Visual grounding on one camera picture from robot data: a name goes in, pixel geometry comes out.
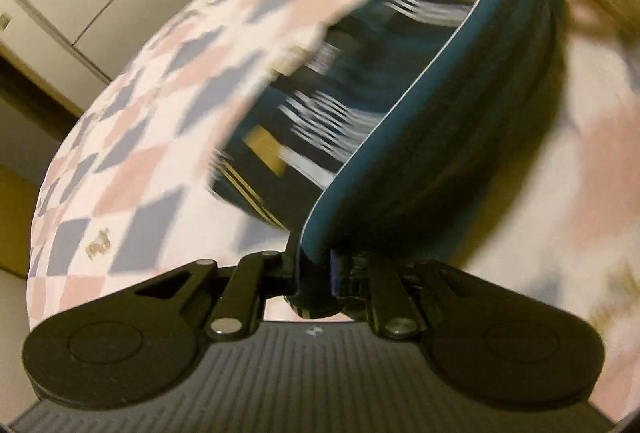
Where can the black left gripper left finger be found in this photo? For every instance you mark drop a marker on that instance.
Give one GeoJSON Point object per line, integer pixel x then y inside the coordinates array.
{"type": "Point", "coordinates": [139, 342]}

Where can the pink grey checkered bedspread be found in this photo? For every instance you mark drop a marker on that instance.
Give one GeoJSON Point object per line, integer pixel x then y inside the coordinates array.
{"type": "Point", "coordinates": [126, 197]}

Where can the dark striped sweater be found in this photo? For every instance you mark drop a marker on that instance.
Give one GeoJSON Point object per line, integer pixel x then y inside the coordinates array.
{"type": "Point", "coordinates": [379, 137]}

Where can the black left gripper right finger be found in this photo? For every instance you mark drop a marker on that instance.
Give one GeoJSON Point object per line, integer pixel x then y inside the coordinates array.
{"type": "Point", "coordinates": [491, 343]}

